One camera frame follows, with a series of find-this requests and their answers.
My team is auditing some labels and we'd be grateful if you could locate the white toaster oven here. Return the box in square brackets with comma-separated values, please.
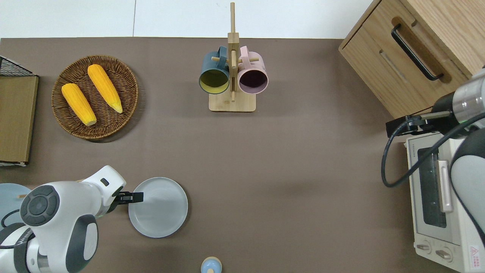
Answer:
[405, 131, 485, 273]

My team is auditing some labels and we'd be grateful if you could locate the white oven door handle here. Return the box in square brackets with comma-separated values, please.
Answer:
[437, 160, 454, 213]

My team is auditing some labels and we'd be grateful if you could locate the brown table mat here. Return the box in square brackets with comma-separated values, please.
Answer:
[0, 37, 466, 273]

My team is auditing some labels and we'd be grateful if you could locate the wooden drawer cabinet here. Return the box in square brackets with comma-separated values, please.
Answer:
[338, 0, 485, 119]

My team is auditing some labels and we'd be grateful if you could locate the gray plate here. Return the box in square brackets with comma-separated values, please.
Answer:
[128, 177, 189, 238]

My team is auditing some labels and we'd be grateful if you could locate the blue mug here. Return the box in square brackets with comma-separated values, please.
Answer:
[199, 46, 231, 94]

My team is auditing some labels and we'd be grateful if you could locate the brown wicker basket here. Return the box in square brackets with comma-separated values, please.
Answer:
[51, 55, 139, 140]

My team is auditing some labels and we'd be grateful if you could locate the black velcro cable strap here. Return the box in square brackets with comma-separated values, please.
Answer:
[0, 223, 36, 273]

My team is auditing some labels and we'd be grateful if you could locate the wooden mug rack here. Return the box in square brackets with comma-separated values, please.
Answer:
[208, 2, 262, 113]

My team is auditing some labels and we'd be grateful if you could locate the wire rack with wooden shelf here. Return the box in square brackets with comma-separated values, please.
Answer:
[0, 56, 39, 167]

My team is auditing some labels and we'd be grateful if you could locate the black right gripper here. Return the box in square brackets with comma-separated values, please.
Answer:
[385, 110, 454, 138]

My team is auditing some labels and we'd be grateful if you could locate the pink mug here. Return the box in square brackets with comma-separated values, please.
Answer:
[237, 45, 269, 94]

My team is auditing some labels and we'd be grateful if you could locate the light blue plate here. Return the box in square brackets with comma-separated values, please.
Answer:
[0, 183, 33, 228]

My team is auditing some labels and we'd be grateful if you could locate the black drawer handle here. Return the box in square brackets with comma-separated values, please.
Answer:
[391, 24, 444, 81]

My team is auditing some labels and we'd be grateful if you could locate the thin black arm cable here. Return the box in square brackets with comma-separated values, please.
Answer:
[0, 209, 23, 229]

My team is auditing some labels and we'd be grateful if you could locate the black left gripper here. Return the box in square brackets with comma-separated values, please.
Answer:
[107, 185, 144, 213]

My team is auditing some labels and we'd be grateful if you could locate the yellow corn cob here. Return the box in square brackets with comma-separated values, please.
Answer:
[87, 64, 124, 114]
[61, 83, 97, 127]

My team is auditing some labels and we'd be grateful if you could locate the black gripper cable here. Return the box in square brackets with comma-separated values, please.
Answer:
[381, 112, 485, 188]

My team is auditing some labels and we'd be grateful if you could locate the light blue round container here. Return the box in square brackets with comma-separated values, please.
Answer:
[200, 257, 223, 273]

